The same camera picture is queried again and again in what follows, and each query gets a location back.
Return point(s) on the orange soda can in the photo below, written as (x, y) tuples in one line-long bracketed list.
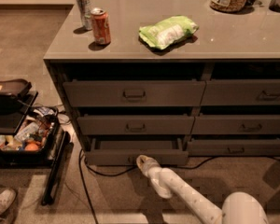
[(100, 26)]

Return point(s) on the black bin with groceries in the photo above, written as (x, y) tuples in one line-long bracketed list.
[(41, 127)]

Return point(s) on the silver soda can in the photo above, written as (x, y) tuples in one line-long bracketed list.
[(84, 7)]

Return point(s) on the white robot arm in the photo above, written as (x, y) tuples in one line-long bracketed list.
[(238, 208)]

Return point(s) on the grey drawer cabinet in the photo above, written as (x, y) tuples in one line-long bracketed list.
[(171, 79)]

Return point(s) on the black tray lid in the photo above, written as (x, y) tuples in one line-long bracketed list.
[(14, 88)]

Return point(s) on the green chip bag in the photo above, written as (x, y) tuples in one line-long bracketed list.
[(165, 33)]

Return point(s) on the white sneaker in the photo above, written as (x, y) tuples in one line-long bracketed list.
[(7, 198)]

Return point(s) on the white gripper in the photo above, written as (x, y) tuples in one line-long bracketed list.
[(153, 173)]

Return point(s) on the orange fruit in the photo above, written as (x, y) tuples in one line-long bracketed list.
[(32, 147)]

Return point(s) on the black floor bar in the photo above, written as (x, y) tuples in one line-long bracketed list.
[(47, 196)]

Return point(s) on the grey drawer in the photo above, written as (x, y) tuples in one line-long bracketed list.
[(242, 92), (237, 124), (131, 125), (125, 152), (134, 93), (236, 147)]

